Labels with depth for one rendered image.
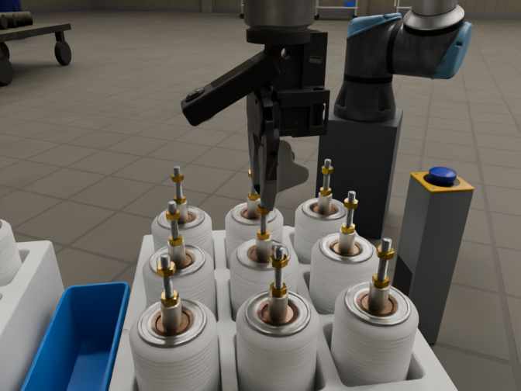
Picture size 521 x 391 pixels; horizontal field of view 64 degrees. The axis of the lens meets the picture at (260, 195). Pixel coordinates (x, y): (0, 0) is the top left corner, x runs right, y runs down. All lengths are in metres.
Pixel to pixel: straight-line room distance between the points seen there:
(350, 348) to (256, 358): 0.11
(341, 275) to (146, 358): 0.27
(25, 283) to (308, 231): 0.44
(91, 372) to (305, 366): 0.43
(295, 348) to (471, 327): 0.52
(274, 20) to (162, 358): 0.36
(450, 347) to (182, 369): 0.54
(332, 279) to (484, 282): 0.54
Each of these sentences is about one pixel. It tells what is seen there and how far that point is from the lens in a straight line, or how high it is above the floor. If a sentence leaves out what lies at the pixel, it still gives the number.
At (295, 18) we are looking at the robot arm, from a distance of 0.46.
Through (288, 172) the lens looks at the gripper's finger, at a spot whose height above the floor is 0.39.
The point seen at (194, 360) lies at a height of 0.23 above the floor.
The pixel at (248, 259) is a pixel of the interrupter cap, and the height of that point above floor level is 0.25.
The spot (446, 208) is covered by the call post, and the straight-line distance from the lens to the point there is 0.70.
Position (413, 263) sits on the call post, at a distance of 0.74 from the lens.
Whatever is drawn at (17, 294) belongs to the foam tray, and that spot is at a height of 0.18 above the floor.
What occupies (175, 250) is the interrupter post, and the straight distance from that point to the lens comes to 0.57.
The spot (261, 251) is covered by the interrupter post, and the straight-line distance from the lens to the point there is 0.57.
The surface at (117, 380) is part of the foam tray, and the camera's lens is 0.55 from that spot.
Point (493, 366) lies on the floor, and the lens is 0.88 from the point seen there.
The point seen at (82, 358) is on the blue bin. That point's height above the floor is 0.00.
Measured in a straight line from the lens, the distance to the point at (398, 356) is 0.53.
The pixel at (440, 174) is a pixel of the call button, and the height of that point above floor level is 0.33.
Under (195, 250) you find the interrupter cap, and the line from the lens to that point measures 0.60.
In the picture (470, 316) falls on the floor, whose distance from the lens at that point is 0.96.
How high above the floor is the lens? 0.58
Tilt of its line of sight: 26 degrees down
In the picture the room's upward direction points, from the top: straight up
